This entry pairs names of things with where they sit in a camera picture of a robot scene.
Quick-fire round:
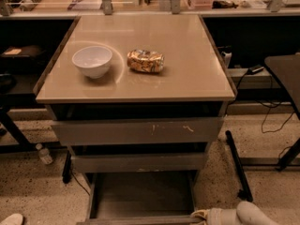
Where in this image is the grey bottom drawer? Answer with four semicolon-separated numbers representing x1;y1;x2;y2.
76;172;200;225

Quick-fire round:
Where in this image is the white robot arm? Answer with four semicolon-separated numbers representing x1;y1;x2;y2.
190;202;279;225

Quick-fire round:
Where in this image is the black phone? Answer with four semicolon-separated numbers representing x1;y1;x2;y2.
247;65;263;75

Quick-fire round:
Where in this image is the grey drawer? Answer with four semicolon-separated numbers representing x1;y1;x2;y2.
76;172;200;225
52;117;223;146
71;153;208;173

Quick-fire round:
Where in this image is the grey middle drawer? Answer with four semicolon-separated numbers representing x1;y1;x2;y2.
71;153;208;173

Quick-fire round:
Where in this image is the white shoe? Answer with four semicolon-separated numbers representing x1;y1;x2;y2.
0;213;23;225

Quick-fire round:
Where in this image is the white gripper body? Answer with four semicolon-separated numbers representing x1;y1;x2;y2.
206;208;242;225

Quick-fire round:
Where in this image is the dark side table top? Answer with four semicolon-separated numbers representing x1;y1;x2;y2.
264;54;300;119

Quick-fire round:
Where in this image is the white bowl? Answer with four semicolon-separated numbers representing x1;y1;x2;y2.
72;46;113;79

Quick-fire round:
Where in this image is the plastic water bottle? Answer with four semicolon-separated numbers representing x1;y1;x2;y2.
36;143;53;165

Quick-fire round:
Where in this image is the black table leg bar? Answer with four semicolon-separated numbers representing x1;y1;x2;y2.
225;130;253;202

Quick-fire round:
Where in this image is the black thin cable right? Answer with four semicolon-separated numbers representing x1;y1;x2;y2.
254;75;295;134

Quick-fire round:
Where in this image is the grey top drawer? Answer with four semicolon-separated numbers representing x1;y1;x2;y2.
52;117;223;146

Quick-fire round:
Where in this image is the crushed gold can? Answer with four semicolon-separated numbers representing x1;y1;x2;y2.
127;50;164;73

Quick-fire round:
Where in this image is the black floor cable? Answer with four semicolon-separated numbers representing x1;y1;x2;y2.
70;169;92;197

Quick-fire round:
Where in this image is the black left desk leg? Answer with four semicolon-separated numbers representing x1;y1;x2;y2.
0;107;33;150

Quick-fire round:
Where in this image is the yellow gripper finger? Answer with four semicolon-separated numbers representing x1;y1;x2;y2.
190;209;209;220

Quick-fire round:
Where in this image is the grey drawer cabinet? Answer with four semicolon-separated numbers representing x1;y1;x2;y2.
35;14;236;181

